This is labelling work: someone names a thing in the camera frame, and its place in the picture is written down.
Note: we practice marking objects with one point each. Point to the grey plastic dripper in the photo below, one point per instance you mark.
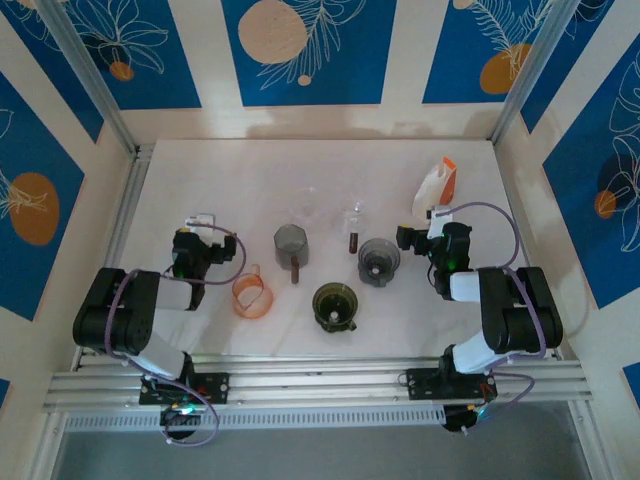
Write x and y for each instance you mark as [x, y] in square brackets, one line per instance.
[378, 260]

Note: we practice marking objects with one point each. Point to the coffee filter pack orange tab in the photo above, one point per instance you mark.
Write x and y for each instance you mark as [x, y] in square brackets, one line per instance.
[432, 190]

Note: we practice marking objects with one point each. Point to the orange translucent carafe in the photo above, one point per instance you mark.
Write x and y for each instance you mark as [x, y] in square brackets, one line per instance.
[252, 300]

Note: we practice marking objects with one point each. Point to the clear glass cup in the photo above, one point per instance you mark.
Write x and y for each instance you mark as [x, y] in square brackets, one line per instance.
[307, 202]

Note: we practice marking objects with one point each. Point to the olive green plastic dripper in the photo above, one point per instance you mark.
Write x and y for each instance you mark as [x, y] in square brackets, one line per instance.
[335, 305]

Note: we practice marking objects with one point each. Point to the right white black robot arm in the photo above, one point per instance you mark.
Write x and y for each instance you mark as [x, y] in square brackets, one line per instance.
[520, 310]

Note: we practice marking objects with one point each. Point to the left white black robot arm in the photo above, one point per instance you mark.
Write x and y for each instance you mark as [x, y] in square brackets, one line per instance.
[115, 320]

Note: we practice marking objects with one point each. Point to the black controller board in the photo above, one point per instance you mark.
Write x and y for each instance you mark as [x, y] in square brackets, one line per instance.
[455, 420]
[172, 417]

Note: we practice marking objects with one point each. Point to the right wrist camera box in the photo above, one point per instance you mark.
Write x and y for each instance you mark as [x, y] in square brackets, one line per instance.
[439, 220]

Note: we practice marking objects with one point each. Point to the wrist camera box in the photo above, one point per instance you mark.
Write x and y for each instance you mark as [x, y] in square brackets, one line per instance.
[202, 220]
[439, 220]

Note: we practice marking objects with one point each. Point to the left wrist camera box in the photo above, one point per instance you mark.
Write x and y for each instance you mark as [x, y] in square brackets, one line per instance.
[202, 220]

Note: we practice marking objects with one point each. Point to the aluminium side rail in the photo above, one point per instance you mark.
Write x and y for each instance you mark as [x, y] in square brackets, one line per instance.
[131, 200]

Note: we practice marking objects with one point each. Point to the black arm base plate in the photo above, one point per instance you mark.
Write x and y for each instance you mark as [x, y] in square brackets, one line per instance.
[215, 387]
[422, 382]

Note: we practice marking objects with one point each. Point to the aluminium rail frame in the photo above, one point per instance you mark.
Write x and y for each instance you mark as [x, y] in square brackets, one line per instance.
[320, 385]

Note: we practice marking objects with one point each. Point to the aluminium corner post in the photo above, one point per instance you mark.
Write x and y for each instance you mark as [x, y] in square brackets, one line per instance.
[86, 65]
[534, 65]

